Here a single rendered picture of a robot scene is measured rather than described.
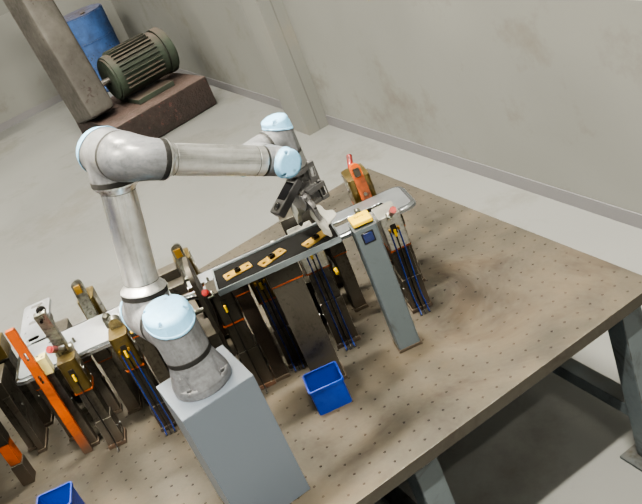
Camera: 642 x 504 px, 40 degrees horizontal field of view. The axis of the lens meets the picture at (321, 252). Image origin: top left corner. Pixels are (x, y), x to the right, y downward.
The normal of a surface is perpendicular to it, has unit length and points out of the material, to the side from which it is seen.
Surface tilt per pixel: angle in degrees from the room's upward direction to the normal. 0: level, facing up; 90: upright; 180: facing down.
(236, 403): 90
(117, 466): 0
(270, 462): 90
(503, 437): 0
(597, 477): 0
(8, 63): 90
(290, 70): 90
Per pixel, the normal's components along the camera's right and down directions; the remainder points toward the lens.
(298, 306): 0.23, 0.41
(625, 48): -0.81, 0.51
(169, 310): -0.26, -0.78
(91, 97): 0.50, 0.04
